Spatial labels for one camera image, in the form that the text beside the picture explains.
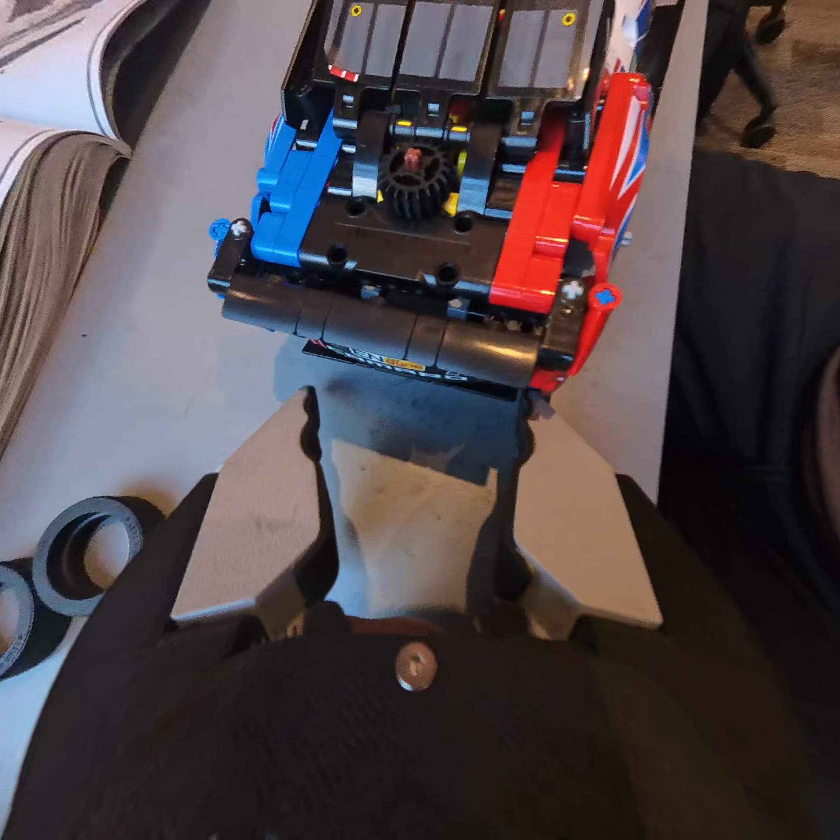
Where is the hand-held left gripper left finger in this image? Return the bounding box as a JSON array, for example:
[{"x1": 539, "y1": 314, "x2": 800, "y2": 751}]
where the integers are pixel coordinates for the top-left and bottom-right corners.
[{"x1": 169, "y1": 386, "x2": 341, "y2": 641}]

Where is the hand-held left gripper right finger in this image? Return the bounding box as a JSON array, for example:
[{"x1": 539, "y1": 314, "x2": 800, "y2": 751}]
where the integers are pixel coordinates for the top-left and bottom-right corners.
[{"x1": 495, "y1": 390, "x2": 665, "y2": 641}]

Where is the black rubber toy tyre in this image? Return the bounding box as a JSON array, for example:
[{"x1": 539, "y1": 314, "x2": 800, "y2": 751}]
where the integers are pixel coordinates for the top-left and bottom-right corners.
[
  {"x1": 33, "y1": 497, "x2": 165, "y2": 618},
  {"x1": 0, "y1": 558, "x2": 70, "y2": 680}
]

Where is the brick-built toy race car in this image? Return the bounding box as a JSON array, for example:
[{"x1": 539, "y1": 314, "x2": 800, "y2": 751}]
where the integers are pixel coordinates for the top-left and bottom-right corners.
[{"x1": 206, "y1": 0, "x2": 657, "y2": 401}]

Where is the open building instruction booklet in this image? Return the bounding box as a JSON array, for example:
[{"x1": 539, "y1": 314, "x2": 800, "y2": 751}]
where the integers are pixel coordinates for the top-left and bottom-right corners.
[{"x1": 0, "y1": 0, "x2": 214, "y2": 454}]

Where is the black office chair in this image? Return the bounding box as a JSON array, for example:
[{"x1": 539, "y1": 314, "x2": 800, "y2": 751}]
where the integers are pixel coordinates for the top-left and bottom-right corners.
[{"x1": 699, "y1": 0, "x2": 788, "y2": 151}]

